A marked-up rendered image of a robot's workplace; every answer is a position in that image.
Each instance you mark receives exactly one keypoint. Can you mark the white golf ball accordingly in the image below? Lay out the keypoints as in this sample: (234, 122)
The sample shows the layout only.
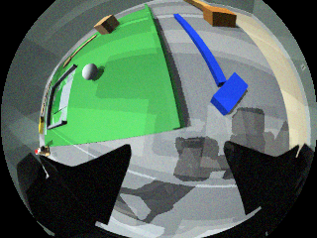
(90, 71)

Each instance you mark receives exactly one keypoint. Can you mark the green putting mat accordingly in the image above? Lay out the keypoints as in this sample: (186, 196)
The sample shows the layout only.
(125, 99)

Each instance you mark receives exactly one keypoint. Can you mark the brown wooden mallet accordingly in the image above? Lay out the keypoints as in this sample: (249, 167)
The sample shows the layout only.
(221, 17)

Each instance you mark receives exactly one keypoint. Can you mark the blue golf putter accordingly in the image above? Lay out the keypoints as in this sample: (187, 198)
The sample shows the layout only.
(233, 88)

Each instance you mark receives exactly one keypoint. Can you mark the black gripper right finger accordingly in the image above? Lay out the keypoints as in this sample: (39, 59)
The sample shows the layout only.
(255, 173)

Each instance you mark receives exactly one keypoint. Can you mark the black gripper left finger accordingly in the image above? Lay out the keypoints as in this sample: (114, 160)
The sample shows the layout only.
(95, 184)

